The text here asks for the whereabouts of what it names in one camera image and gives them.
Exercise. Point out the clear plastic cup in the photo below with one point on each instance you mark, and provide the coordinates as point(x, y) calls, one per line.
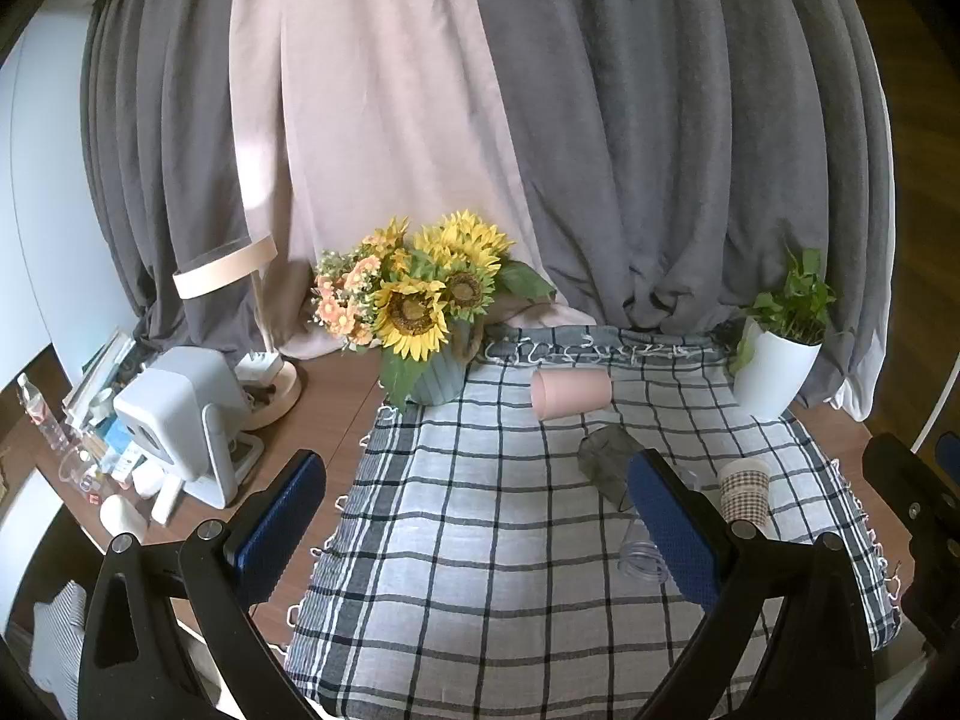
point(637, 559)

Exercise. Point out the plaid tablecloth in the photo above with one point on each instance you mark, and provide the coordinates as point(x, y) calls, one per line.
point(487, 540)

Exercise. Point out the white projector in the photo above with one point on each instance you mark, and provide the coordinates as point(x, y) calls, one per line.
point(180, 412)

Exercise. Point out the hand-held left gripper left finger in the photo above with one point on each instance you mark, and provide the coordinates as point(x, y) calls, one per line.
point(281, 521)

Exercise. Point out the grey curtain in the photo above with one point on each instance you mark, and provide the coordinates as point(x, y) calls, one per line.
point(675, 127)
point(165, 165)

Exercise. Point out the white cylinder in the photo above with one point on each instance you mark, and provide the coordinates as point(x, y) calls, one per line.
point(122, 517)

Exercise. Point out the potted plant white pot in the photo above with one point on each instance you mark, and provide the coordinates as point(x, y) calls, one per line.
point(776, 367)

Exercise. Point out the teal ribbed vase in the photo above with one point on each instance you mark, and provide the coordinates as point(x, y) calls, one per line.
point(442, 382)

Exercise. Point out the dark transparent cup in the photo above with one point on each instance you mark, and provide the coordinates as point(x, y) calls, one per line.
point(604, 457)

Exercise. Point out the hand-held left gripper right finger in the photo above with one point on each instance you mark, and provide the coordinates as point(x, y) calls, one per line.
point(675, 525)

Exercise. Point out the pink cup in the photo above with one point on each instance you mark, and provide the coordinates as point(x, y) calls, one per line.
point(570, 392)

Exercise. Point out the clear water bottle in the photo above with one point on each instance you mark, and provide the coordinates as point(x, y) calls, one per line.
point(41, 409)

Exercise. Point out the sunflower bouquet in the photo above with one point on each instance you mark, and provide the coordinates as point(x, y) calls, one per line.
point(409, 311)

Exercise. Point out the pink curtain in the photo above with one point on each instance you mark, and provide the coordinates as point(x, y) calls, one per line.
point(375, 127)

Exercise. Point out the white power adapter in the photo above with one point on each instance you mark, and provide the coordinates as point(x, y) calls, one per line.
point(259, 369)

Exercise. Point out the white desk lamp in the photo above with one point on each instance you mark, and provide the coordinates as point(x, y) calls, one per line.
point(225, 266)

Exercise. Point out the white remote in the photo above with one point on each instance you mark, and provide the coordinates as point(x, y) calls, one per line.
point(165, 501)

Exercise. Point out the stack of books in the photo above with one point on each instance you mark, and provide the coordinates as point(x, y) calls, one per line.
point(97, 375)

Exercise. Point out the checked paper cup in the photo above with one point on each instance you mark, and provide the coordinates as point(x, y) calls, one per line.
point(744, 491)

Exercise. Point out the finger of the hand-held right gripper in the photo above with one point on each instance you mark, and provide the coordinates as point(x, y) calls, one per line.
point(934, 540)

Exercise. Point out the striped cloth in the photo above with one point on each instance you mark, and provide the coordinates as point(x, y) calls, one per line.
point(60, 634)

